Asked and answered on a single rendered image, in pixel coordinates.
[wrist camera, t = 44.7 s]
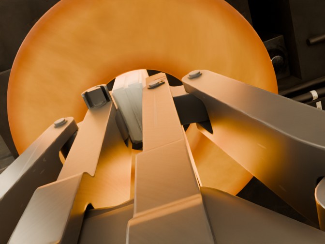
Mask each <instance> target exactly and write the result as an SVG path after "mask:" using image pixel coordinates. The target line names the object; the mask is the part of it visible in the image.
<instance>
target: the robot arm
mask: <svg viewBox="0 0 325 244"><path fill-rule="evenodd" d="M182 83H183V85H182V86H177V87H171V86H169V84H168V81H167V78H166V75H165V73H158V74H155V75H153V76H148V73H147V70H146V69H143V70H135V71H130V72H127V73H124V74H122V75H120V76H118V77H116V80H115V83H114V86H113V89H112V91H109V90H108V88H107V86H106V84H102V85H98V86H95V87H92V88H90V89H88V90H86V91H85V92H83V93H82V94H81V95H82V97H83V99H84V101H85V103H86V105H87V107H88V111H87V113H86V115H85V118H84V120H83V121H82V122H80V123H78V124H76V122H75V120H74V118H73V117H68V118H61V119H59V120H57V121H55V122H54V124H52V125H51V126H50V127H49V128H48V129H47V130H45V131H44V132H43V133H42V134H41V135H40V136H39V137H38V138H37V139H36V140H35V141H34V142H33V143H32V144H31V145H30V146H29V147H28V148H27V149H26V150H25V151H24V152H23V153H22V154H21V155H20V156H19V157H18V158H17V159H16V160H14V161H13V162H12V163H11V164H10V165H9V166H8V168H7V169H6V170H5V171H4V172H3V173H2V174H0V244H325V110H322V109H319V108H316V107H312V106H310V105H307V104H304V103H301V102H298V101H296V100H293V99H290V98H287V97H284V96H281V95H278V94H275V93H272V92H269V91H266V90H263V89H260V88H258V87H255V86H252V85H249V84H246V83H243V82H240V81H237V80H235V79H232V78H229V77H226V76H223V75H220V74H217V73H214V72H211V71H208V70H195V71H192V72H190V73H189V74H188V75H186V76H184V77H183V78H182ZM191 123H196V126H197V128H198V130H199V131H200V132H202V133H203V134H204V135H205V136H206V137H208V138H209V139H210V140H211V141H213V142H214V143H215V144H216V145H217V146H219V147H220V148H221V149H222V150H223V151H225V152H226V153H227V154H228V155H229V156H231V157H232V158H233V159H234V160H236V161H237V162H238V163H239V164H240V165H242V166H243V167H244V168H245V169H246V170H247V171H249V172H250V173H251V174H252V175H253V176H255V177H256V178H257V179H258V180H259V181H261V182H262V183H263V184H264V185H266V186H267V187H268V188H269V189H270V190H272V191H273V192H274V193H275V194H276V195H278V196H279V197H280V198H281V199H283V200H284V201H285V202H286V203H287V204H289V205H290V206H291V207H292V208H293V209H295V210H296V211H297V212H298V213H300V214H301V215H302V216H304V217H305V218H306V219H308V220H309V221H311V222H312V223H313V224H315V225H317V226H318V227H320V230H319V229H316V228H314V227H311V226H309V225H306V224H304V223H301V222H299V221H296V220H294V219H292V218H289V217H287V216H284V215H282V214H280V213H277V212H275V211H272V210H270V209H267V208H265V207H262V206H260V205H257V204H255V203H252V202H250V201H247V200H245V199H242V198H240V197H237V196H235V195H232V194H230V193H227V192H225V191H222V190H219V189H216V188H212V187H205V186H202V184H201V181H200V178H199V175H198V172H197V169H196V166H195V162H194V159H193V156H192V153H191V150H190V147H189V144H188V140H187V137H186V134H185V131H184V128H183V125H185V124H191ZM129 135H130V137H131V139H132V142H133V143H134V142H135V144H137V143H140V142H143V151H142V152H140V153H137V154H136V156H135V181H134V198H132V199H130V185H131V163H132V143H131V141H130V138H129ZM59 152H60V153H61V155H62V156H63V158H64V160H65V163H64V165H63V163H62V162H61V160H60V157H59Z"/></svg>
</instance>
